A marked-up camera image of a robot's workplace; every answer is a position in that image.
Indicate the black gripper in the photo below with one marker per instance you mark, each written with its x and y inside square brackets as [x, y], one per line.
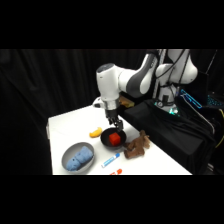
[111, 114]

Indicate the red cube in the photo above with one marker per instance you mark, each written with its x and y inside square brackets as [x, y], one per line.
[114, 139]

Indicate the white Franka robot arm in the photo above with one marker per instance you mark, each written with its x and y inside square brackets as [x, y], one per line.
[133, 81]

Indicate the black bowl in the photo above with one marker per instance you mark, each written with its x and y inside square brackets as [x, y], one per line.
[105, 141]

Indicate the grey bowl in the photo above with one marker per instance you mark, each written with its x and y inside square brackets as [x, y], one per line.
[68, 156]

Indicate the yellow banana toy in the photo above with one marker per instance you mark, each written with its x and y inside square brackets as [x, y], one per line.
[96, 132]

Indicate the tan box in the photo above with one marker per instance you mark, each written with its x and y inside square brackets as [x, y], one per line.
[127, 102]

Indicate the brown plush toy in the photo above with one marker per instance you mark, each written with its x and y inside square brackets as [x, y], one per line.
[135, 146]

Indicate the blue and white marker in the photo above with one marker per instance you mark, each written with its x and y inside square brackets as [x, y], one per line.
[110, 160]

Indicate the blue cloth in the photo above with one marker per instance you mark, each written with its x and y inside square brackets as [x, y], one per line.
[80, 158]

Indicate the black cloth-covered stand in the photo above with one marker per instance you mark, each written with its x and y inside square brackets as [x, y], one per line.
[173, 136]

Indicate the blue-lit electronic device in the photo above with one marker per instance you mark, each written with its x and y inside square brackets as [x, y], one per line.
[193, 98]

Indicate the black curtain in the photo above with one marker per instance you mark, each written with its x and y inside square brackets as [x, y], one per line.
[50, 80]

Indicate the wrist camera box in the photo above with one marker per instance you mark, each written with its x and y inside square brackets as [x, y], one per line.
[97, 102]

